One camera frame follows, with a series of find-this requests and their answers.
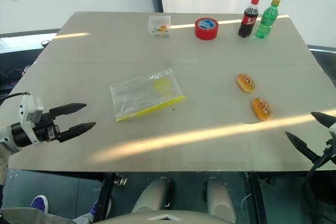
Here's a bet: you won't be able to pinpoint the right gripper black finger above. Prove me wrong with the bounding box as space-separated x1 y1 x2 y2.
310 111 336 129
285 131 321 163

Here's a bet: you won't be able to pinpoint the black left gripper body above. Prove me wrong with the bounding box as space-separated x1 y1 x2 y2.
33 112 63 144

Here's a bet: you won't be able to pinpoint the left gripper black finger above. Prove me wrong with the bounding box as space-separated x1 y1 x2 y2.
48 102 88 119
56 122 97 144

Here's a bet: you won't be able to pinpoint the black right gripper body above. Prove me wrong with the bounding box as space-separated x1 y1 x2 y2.
324 140 336 162

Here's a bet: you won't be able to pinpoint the sesame bread roll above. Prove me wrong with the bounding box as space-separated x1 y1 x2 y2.
236 73 256 94
252 97 274 122

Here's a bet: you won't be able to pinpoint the clear yellow-zip plastic bag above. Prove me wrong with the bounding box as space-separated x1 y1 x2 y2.
110 68 186 123

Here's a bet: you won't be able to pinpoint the black table leg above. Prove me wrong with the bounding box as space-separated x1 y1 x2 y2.
248 172 264 224
93 173 117 222

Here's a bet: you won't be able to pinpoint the blue shoe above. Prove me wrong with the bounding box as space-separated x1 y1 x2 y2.
90 198 112 220
30 195 49 214

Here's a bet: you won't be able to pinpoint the grey trousers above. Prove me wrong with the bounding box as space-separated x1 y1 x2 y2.
0 207 95 224

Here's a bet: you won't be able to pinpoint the grey rounded robot leg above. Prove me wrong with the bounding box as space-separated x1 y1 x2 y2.
203 176 237 224
130 176 175 214

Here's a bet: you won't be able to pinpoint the green bottle with yellow cap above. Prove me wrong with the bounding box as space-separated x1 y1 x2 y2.
255 0 281 39

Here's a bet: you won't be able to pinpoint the clear plastic box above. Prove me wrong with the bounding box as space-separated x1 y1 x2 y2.
148 15 172 39

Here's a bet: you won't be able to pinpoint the grey robot torso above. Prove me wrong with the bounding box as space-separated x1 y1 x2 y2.
93 209 235 224

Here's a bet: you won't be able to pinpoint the colourful small pieces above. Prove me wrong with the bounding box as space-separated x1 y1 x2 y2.
153 24 170 34

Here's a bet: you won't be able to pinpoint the cola bottle with red cap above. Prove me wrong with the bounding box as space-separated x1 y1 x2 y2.
238 0 260 39

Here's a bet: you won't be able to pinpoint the red tape roll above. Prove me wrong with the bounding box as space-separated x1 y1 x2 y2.
194 17 219 41

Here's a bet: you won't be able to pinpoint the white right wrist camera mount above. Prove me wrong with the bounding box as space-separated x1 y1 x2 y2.
326 123 336 145

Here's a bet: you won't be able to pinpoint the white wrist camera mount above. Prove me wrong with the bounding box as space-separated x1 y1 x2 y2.
17 93 45 146
326 123 336 145

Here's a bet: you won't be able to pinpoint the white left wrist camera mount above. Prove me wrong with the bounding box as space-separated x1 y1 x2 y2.
17 93 45 146

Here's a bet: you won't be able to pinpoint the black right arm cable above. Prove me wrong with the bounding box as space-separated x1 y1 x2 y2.
301 152 336 223

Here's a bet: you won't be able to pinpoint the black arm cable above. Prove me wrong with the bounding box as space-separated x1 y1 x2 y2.
0 91 30 104
301 152 336 223

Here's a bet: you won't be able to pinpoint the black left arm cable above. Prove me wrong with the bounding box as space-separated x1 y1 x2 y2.
0 91 30 104

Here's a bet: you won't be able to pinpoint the red and black floor cables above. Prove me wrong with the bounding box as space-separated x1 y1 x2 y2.
7 68 27 89

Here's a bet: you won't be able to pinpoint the thin white floor cable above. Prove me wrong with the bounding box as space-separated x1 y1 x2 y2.
240 193 253 210

